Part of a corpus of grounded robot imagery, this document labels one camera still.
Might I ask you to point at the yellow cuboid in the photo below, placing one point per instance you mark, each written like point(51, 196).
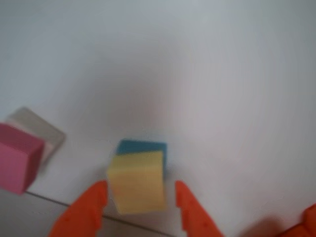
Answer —
point(138, 182)

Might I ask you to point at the white cuboid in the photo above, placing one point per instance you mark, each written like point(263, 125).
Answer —
point(37, 123)

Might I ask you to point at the blue cuboid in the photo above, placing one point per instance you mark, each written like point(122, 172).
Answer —
point(138, 146)

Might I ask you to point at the pink cuboid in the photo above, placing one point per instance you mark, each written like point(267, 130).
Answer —
point(17, 158)

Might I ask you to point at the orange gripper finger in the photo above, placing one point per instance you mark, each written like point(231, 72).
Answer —
point(195, 219)
point(79, 217)

